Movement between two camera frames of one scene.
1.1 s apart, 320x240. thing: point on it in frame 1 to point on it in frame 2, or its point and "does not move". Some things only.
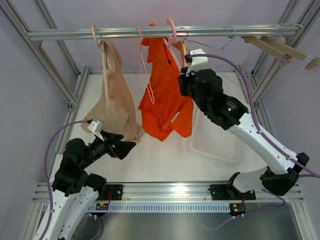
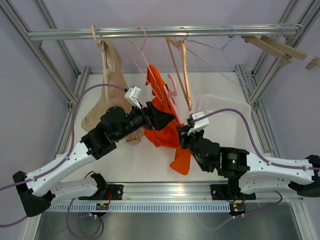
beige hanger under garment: x=101 y=45 does not move
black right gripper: x=183 y=80 to x=184 y=138
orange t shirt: x=163 y=106 to x=167 y=135
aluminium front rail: x=177 y=192 does not move
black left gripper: x=122 y=148 to x=153 y=118
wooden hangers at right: x=279 y=49 does not move
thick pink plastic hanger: x=170 y=41 to x=171 y=94
